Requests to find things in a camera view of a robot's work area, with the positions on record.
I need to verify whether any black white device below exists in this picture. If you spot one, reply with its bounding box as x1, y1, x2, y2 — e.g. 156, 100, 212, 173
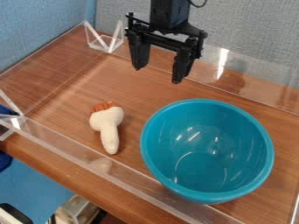
0, 203, 34, 224

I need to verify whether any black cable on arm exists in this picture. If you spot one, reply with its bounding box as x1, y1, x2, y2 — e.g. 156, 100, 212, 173
189, 0, 210, 9

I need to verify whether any white toy mushroom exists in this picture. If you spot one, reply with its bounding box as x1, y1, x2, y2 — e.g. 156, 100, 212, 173
89, 101, 125, 155

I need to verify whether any clear acrylic corner bracket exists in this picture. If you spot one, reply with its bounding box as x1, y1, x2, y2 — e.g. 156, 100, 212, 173
83, 20, 125, 53

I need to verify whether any grey clutter below table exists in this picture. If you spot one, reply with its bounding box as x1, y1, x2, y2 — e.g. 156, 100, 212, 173
46, 195, 107, 224

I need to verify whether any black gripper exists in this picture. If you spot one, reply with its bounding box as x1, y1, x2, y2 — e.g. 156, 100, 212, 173
126, 0, 209, 84

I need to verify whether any clear acrylic left bracket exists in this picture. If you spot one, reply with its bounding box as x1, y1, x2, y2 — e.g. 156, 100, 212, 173
0, 89, 25, 137

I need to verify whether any clear acrylic front barrier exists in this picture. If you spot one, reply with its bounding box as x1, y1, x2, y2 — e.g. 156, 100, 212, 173
6, 116, 244, 224

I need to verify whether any clear acrylic back barrier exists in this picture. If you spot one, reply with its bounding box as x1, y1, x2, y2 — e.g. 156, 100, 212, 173
113, 29, 299, 115

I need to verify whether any blue cloth object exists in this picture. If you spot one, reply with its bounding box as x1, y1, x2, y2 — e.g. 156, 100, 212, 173
0, 103, 19, 172

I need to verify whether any clear acrylic barrier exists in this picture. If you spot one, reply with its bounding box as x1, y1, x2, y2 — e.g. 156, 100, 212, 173
113, 29, 299, 115
6, 116, 244, 224

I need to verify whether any blue plastic bowl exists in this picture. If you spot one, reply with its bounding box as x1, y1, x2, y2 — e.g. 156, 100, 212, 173
141, 99, 276, 204

